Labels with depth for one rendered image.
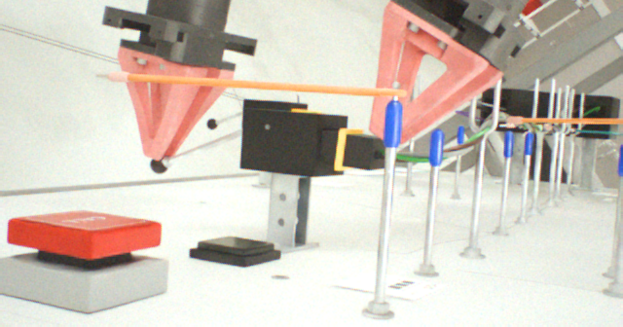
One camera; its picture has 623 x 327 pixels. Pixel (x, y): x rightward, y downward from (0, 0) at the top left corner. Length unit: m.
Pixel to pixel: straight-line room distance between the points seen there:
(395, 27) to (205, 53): 0.14
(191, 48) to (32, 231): 0.22
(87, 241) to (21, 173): 1.80
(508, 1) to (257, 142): 0.18
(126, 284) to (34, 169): 1.83
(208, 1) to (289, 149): 0.12
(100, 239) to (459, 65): 0.23
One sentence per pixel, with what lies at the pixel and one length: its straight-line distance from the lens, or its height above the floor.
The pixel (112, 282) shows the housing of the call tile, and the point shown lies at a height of 1.12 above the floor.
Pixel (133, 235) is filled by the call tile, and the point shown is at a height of 1.13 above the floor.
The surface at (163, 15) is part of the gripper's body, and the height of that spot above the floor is 1.11.
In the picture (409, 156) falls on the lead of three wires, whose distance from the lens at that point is 0.51.
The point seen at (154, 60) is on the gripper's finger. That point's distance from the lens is 0.57.
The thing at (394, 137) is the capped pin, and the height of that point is 1.24.
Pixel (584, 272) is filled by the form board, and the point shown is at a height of 1.25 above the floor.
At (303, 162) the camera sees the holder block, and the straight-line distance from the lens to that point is 0.51.
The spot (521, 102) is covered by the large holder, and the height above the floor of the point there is 1.17.
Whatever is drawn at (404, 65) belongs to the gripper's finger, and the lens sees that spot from 0.54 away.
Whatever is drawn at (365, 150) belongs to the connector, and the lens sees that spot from 0.50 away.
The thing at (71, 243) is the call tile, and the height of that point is 1.12.
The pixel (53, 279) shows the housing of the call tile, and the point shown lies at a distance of 0.37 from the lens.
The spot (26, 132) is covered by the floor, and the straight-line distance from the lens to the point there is 2.26.
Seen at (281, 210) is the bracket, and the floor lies 1.12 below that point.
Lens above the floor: 1.35
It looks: 22 degrees down
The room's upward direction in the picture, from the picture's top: 56 degrees clockwise
